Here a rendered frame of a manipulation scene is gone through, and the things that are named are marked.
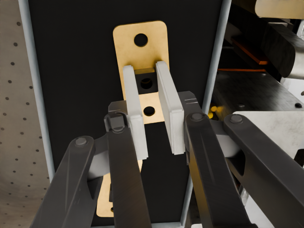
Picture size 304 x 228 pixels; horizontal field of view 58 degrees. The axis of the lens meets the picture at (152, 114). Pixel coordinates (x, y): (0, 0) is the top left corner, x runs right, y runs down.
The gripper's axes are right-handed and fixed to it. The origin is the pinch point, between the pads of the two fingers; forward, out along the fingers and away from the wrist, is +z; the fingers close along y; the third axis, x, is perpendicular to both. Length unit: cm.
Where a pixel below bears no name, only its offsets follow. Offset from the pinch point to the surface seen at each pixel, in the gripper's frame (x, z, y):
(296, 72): -4.3, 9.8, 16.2
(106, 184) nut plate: -10.7, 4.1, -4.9
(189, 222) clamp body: -35.2, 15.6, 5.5
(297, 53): -2.5, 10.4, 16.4
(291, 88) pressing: -12.8, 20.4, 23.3
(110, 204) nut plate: -13.7, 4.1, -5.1
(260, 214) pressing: -43, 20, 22
